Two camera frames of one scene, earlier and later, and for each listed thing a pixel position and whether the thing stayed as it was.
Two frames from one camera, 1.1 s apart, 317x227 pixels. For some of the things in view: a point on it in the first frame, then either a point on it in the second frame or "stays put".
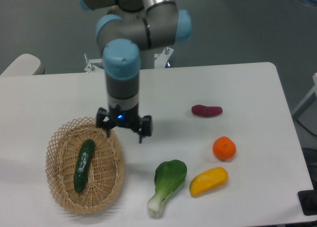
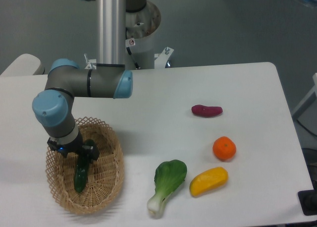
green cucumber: x=83 y=165 stays put
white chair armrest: x=25 y=64 stays put
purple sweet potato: x=206 y=111 stays put
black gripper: x=129 y=118 → x=66 y=148
